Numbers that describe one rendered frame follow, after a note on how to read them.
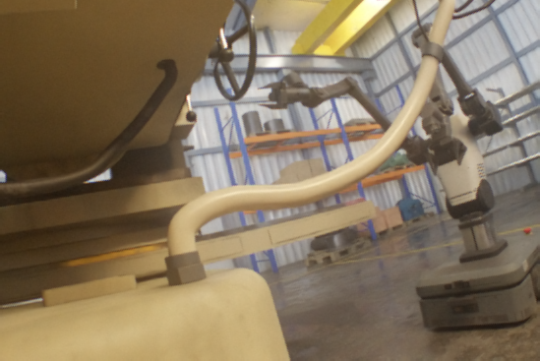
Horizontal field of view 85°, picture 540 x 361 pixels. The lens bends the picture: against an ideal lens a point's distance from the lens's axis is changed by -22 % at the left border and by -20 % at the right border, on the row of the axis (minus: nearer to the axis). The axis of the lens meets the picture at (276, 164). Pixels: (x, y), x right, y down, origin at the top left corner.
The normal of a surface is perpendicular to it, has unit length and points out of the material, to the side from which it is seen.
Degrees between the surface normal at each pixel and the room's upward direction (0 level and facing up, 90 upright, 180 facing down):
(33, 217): 90
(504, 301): 90
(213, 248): 90
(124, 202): 90
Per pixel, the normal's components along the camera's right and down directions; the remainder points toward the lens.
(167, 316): 0.52, -0.77
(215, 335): 0.86, -0.32
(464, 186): -0.80, 0.09
